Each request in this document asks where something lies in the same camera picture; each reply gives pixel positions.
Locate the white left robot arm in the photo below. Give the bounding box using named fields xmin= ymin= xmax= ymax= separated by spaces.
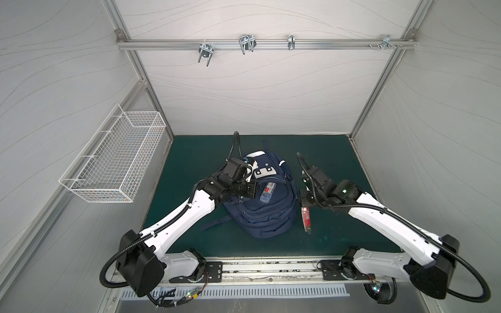
xmin=99 ymin=155 xmax=258 ymax=297

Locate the metal clamp hook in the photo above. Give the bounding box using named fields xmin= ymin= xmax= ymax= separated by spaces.
xmin=238 ymin=34 xmax=257 ymax=55
xmin=288 ymin=35 xmax=296 ymax=51
xmin=198 ymin=43 xmax=214 ymax=67
xmin=367 ymin=35 xmax=403 ymax=51

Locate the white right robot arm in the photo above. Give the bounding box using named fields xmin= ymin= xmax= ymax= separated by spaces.
xmin=296 ymin=153 xmax=491 ymax=303

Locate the red box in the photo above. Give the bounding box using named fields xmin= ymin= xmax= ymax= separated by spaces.
xmin=301 ymin=207 xmax=312 ymax=234

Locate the white wire wall basket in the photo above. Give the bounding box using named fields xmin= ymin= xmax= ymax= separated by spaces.
xmin=59 ymin=104 xmax=166 ymax=203

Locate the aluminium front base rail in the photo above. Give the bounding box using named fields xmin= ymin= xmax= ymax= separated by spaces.
xmin=109 ymin=255 xmax=396 ymax=288

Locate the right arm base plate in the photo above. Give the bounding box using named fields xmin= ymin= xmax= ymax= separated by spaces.
xmin=317 ymin=260 xmax=371 ymax=281

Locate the aluminium top cross rail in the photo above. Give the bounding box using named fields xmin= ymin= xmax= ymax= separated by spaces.
xmin=117 ymin=37 xmax=418 ymax=51

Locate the white slotted cable duct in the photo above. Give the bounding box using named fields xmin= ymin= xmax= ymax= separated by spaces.
xmin=120 ymin=283 xmax=350 ymax=301

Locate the navy blue student backpack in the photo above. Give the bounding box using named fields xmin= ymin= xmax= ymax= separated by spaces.
xmin=200 ymin=140 xmax=299 ymax=239

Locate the clear pencil case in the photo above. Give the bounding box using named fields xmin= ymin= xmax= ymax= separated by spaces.
xmin=260 ymin=182 xmax=276 ymax=203

